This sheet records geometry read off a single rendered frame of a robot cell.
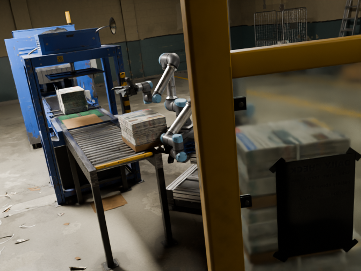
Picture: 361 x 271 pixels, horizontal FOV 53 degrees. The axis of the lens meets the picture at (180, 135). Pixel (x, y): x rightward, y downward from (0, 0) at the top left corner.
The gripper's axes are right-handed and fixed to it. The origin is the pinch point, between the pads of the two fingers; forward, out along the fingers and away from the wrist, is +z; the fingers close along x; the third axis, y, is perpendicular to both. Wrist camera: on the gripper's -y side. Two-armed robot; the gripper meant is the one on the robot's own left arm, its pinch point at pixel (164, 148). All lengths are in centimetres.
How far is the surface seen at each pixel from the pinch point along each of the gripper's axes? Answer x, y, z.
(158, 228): 9, -78, 16
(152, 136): 8.8, 12.1, -1.4
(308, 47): 34, 86, -193
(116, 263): 55, -78, -13
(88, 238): 67, -78, 37
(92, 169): 60, 2, -11
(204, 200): 60, 52, -185
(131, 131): 23.7, 18.9, 0.9
